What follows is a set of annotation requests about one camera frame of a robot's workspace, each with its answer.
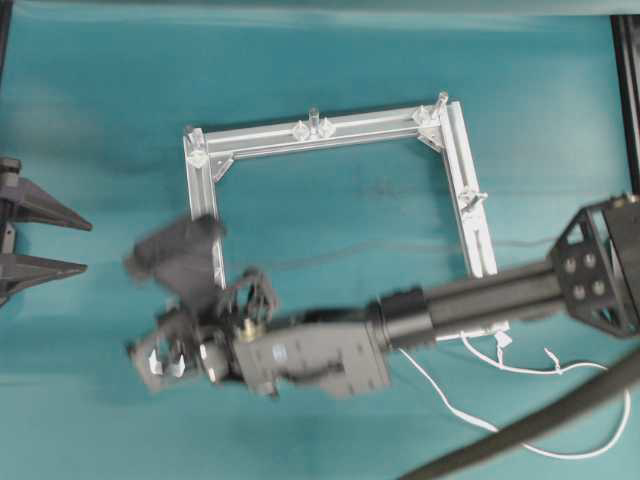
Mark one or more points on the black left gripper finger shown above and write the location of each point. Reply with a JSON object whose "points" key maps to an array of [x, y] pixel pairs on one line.
{"points": [[23, 201], [19, 272]]}

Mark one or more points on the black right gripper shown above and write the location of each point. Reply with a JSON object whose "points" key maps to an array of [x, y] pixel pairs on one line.
{"points": [[186, 344]]}

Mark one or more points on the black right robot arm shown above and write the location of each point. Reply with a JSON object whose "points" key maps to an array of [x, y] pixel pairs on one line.
{"points": [[591, 273]]}

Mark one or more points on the steel pin top left corner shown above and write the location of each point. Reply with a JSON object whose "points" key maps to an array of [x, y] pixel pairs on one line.
{"points": [[195, 146]]}

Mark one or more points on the steel pin corner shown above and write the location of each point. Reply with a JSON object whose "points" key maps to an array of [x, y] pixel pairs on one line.
{"points": [[195, 146], [428, 116]]}

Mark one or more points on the steel pin top middle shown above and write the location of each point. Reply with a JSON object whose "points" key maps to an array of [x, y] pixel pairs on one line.
{"points": [[314, 128]]}

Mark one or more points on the steel pin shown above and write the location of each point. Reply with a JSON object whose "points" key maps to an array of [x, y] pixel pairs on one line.
{"points": [[470, 198], [314, 128]]}

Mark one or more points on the steel pin right side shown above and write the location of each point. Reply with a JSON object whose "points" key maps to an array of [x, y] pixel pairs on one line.
{"points": [[470, 198]]}

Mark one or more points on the steel pin top right corner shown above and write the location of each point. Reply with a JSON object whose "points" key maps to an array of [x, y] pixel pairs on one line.
{"points": [[428, 116]]}

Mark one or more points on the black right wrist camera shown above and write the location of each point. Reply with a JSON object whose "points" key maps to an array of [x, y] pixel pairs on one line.
{"points": [[179, 256]]}

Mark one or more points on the black post top left edge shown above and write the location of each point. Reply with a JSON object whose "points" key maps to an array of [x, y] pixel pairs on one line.
{"points": [[5, 21]]}

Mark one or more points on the black vertical rail right edge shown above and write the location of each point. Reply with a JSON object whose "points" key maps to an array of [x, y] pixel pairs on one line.
{"points": [[625, 31]]}

